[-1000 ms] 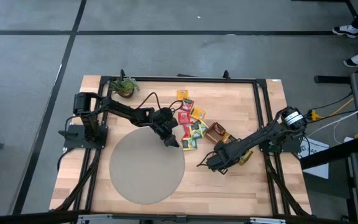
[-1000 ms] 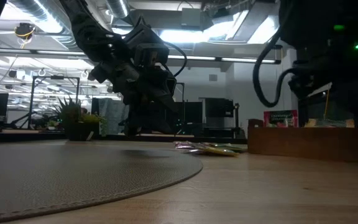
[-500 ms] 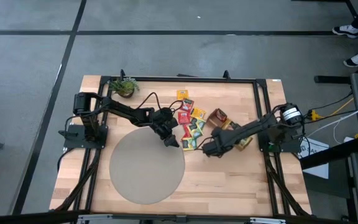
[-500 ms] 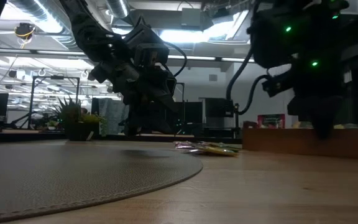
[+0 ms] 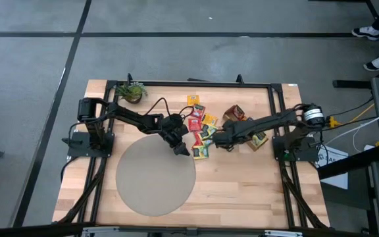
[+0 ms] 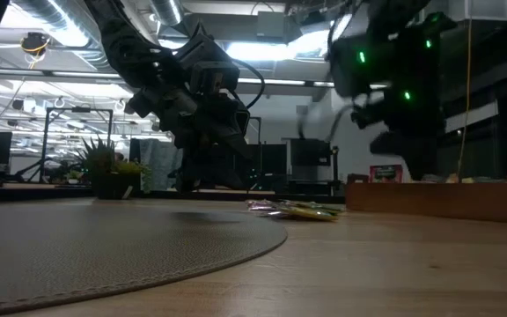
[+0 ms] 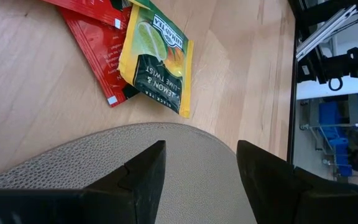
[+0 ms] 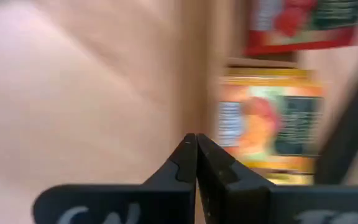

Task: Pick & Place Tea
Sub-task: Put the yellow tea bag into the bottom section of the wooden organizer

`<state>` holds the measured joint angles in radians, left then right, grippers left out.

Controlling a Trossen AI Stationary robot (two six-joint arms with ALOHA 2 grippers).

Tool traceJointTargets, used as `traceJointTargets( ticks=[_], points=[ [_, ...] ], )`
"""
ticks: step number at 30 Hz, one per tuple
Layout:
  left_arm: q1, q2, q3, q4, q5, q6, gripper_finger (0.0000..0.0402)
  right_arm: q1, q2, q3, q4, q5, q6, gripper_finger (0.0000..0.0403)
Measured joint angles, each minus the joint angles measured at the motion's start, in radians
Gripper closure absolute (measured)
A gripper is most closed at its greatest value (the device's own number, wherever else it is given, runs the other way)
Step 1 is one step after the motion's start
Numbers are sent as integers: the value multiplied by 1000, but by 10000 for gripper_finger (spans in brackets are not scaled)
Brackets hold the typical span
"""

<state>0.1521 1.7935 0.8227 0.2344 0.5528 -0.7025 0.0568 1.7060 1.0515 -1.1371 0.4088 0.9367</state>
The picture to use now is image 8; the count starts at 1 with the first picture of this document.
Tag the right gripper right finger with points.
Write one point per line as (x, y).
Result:
(244, 202)

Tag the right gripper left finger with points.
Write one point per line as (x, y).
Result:
(166, 199)

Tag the orange tea bag packet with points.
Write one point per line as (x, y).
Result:
(266, 124)

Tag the black aluminium table frame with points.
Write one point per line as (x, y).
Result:
(346, 130)

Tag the red tea bag packet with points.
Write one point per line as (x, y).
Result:
(300, 25)

